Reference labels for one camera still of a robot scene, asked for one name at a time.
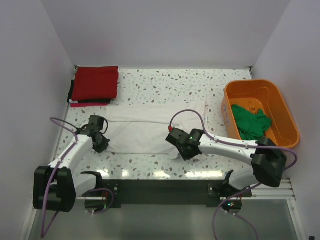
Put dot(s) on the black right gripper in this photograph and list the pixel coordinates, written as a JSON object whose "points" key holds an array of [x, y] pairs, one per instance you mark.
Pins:
{"points": [[186, 156]]}

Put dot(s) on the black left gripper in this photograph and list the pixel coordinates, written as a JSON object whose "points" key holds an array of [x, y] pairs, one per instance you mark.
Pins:
{"points": [[103, 146]]}

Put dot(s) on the white t shirt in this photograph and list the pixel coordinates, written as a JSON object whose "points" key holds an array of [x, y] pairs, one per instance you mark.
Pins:
{"points": [[143, 129]]}

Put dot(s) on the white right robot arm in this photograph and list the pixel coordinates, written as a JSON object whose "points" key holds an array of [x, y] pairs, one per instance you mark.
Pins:
{"points": [[265, 163]]}

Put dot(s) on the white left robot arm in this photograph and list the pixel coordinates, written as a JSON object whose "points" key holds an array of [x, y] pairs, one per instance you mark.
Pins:
{"points": [[55, 188]]}

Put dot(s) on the pink folded t shirt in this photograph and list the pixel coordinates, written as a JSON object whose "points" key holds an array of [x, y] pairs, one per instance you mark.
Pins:
{"points": [[87, 104]]}

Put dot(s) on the black folded t shirt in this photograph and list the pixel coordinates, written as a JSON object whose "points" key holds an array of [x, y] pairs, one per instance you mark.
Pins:
{"points": [[71, 97]]}

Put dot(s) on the red folded t shirt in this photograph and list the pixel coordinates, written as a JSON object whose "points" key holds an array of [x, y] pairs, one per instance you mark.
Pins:
{"points": [[96, 82]]}

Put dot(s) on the green t shirt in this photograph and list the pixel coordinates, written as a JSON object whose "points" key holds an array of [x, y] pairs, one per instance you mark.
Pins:
{"points": [[251, 126]]}

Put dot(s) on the orange plastic basket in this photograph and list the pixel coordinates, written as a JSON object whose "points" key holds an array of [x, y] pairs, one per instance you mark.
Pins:
{"points": [[255, 94]]}

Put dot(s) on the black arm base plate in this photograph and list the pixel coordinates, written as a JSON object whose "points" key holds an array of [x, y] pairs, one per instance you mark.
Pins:
{"points": [[160, 192]]}

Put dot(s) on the aluminium frame rail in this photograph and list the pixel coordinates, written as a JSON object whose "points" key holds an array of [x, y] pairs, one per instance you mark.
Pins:
{"points": [[285, 193]]}

